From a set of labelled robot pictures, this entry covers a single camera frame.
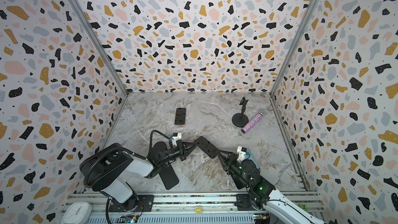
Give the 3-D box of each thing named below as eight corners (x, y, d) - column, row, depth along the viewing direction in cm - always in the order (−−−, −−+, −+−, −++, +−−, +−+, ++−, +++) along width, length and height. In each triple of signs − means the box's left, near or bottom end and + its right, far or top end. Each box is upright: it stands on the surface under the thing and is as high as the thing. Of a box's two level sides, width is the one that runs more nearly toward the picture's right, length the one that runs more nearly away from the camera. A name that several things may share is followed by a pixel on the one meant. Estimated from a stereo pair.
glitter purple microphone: (241, 131, 102) (242, 128, 99) (260, 111, 113) (261, 108, 111) (245, 135, 100) (246, 132, 98) (265, 114, 112) (266, 111, 109)
